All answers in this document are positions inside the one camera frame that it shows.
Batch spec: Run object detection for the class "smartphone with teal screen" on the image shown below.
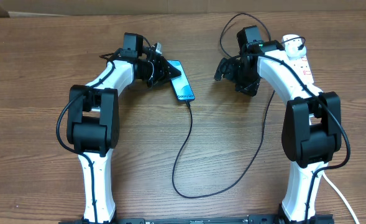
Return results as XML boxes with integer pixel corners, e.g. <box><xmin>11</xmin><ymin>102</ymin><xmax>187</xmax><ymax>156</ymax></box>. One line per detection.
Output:
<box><xmin>168</xmin><ymin>60</ymin><xmax>195</xmax><ymax>102</ymax></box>

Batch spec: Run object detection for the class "black USB charging cable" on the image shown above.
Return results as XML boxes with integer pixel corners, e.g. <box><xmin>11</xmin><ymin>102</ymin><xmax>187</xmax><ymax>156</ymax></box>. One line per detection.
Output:
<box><xmin>171</xmin><ymin>12</ymin><xmax>306</xmax><ymax>199</ymax></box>

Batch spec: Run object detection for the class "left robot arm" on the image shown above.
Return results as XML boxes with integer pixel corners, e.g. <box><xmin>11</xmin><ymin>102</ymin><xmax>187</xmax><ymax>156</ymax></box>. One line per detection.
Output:
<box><xmin>55</xmin><ymin>32</ymin><xmax>181</xmax><ymax>223</ymax></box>

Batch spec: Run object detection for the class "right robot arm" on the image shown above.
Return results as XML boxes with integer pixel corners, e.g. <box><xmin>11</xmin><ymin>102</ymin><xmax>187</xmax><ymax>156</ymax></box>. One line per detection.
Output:
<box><xmin>214</xmin><ymin>26</ymin><xmax>342</xmax><ymax>223</ymax></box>

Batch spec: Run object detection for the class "white charger adapter plug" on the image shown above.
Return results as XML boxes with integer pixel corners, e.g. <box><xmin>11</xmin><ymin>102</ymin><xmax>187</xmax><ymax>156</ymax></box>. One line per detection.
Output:
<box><xmin>281</xmin><ymin>34</ymin><xmax>306</xmax><ymax>60</ymax></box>

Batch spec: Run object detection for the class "white power strip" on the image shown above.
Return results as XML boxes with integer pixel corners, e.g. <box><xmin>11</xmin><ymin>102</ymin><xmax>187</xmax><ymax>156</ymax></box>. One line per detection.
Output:
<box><xmin>292</xmin><ymin>56</ymin><xmax>314</xmax><ymax>84</ymax></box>

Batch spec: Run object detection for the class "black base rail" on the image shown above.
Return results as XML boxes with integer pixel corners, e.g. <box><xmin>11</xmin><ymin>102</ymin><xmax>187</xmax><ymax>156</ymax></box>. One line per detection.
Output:
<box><xmin>59</xmin><ymin>215</ymin><xmax>335</xmax><ymax>224</ymax></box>

